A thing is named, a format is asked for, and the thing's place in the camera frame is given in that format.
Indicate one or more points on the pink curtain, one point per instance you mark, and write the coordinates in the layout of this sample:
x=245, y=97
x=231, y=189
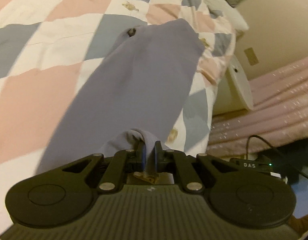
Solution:
x=280, y=114

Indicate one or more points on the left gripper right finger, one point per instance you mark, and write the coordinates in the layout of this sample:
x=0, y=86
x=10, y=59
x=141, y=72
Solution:
x=192, y=174

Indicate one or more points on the checkered pink grey bedspread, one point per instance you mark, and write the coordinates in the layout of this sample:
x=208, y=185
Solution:
x=48, y=50

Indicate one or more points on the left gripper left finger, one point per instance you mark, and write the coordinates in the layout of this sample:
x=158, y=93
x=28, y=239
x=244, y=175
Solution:
x=109, y=174

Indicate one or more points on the grey-purple long pants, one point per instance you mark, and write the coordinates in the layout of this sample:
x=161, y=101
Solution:
x=136, y=93

